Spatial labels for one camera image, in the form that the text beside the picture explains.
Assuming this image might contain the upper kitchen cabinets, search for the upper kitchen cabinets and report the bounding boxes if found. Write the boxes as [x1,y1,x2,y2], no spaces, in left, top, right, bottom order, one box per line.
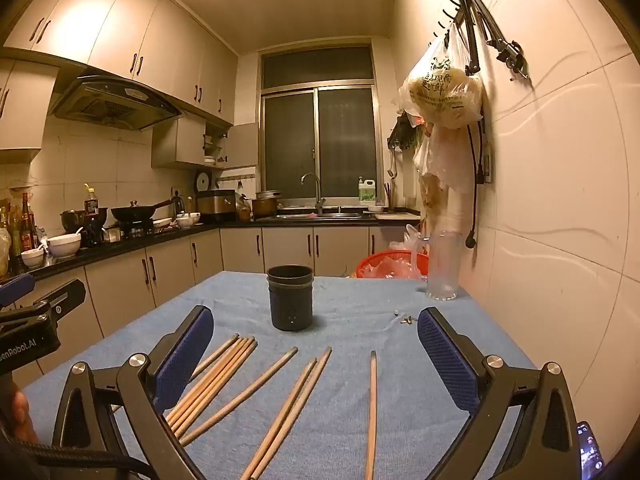
[0,0,239,151]

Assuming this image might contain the person's left hand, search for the person's left hand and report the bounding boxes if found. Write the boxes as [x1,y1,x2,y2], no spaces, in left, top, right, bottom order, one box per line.
[11,389,40,445]

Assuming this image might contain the clear plastic cup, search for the clear plastic cup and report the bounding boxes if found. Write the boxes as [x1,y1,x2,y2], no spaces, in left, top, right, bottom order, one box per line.
[425,230,461,301]

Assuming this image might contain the large white bowl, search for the large white bowl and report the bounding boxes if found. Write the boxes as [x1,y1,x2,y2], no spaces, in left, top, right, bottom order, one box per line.
[47,233,82,260]

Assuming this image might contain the cluster of condiment bottles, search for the cluster of condiment bottles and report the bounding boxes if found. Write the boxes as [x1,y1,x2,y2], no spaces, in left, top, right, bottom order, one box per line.
[0,192,42,277]

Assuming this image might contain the red plastic basket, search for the red plastic basket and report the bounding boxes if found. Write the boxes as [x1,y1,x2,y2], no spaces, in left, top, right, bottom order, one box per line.
[357,251,431,281]

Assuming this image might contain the crumpled clear plastic bags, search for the crumpled clear plastic bags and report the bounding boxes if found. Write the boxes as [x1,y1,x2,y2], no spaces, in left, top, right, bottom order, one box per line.
[362,224,430,281]

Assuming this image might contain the steel countertop appliance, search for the steel countertop appliance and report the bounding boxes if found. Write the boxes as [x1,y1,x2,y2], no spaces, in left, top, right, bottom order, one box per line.
[195,189,237,224]

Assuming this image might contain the yellow-cap oil bottle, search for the yellow-cap oil bottle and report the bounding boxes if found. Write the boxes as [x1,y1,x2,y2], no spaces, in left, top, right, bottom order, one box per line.
[83,183,100,247]

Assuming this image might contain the small open wall cabinet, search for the small open wall cabinet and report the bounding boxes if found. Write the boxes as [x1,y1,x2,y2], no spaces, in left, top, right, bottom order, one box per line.
[151,116,229,170]

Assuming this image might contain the group of wooden chopsticks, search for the group of wooden chopsticks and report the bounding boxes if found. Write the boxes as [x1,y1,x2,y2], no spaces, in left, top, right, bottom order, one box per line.
[165,332,379,480]

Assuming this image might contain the kitchen cabinets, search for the kitchen cabinets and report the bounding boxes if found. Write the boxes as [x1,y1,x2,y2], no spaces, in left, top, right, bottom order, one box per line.
[0,0,239,151]
[0,225,422,391]

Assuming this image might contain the kitchen window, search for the kitchen window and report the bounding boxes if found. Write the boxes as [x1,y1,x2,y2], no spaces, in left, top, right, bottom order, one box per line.
[258,44,385,207]

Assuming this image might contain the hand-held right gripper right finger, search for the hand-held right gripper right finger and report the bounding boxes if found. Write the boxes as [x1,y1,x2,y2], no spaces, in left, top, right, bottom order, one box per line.
[417,307,582,480]

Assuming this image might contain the hanging clear plastic bags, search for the hanging clear plastic bags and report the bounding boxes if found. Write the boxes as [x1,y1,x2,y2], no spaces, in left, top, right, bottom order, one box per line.
[413,119,477,242]

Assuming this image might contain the metal cooking pot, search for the metal cooking pot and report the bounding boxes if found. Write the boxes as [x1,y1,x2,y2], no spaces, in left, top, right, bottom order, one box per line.
[251,190,280,220]

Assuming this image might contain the blue tablecloth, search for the blue tablecloth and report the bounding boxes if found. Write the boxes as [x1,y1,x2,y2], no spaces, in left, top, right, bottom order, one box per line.
[22,270,542,480]

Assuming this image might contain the lower kitchen cabinets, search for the lower kitchen cabinets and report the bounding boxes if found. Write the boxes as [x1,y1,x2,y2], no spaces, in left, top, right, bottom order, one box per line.
[0,225,422,391]

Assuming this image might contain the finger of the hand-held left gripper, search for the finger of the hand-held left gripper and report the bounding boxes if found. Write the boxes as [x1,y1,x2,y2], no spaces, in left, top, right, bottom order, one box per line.
[0,279,87,333]
[0,274,37,308]

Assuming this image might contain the metal faucet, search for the metal faucet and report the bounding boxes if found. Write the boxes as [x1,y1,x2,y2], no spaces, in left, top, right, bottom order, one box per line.
[300,172,327,214]

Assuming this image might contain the black power cable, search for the black power cable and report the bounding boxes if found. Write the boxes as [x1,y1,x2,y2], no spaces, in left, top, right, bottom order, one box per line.
[464,119,490,251]

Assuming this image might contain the black wok with lid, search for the black wok with lid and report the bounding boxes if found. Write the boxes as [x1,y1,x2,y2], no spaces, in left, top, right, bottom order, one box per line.
[110,198,177,224]

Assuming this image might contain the smartphone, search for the smartphone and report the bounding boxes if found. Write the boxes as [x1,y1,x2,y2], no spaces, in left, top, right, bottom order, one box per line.
[576,420,605,477]

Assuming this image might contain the black wall hook rail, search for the black wall hook rail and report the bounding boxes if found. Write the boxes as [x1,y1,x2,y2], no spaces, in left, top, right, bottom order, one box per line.
[439,0,482,32]

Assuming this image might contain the steel sink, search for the steel sink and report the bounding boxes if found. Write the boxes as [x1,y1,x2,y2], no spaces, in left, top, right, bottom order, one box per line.
[272,211,364,221]

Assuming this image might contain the white printed plastic bag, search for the white printed plastic bag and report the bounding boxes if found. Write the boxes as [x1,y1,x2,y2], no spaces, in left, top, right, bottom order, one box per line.
[398,24,485,129]

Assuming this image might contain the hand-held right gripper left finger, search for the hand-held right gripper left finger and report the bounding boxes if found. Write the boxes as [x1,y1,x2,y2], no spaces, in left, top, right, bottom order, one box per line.
[52,305,216,480]

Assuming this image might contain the black kitchen countertop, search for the black kitchen countertop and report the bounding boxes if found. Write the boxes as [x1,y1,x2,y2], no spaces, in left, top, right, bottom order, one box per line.
[0,210,422,282]

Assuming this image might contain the range hood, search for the range hood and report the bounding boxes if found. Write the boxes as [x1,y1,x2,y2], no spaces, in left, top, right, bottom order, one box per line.
[49,75,184,132]

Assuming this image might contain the black chopstick holder cup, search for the black chopstick holder cup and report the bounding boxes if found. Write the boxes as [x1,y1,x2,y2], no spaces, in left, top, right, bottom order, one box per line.
[266,264,315,332]

